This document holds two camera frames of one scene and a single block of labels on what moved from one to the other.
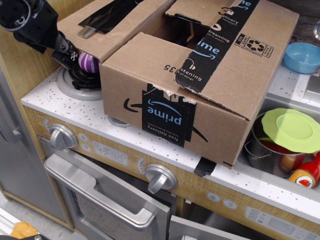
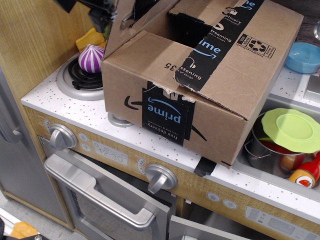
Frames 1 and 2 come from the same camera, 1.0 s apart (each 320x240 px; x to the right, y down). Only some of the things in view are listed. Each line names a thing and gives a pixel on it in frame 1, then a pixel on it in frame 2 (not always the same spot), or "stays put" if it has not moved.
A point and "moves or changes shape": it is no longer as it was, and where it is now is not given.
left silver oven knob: [61, 137] stays put
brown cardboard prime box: [193, 72] moves or changes shape
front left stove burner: [79, 84] stays put
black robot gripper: [35, 23] → [107, 5]
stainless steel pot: [266, 155] stays put
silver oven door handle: [78, 182] stays put
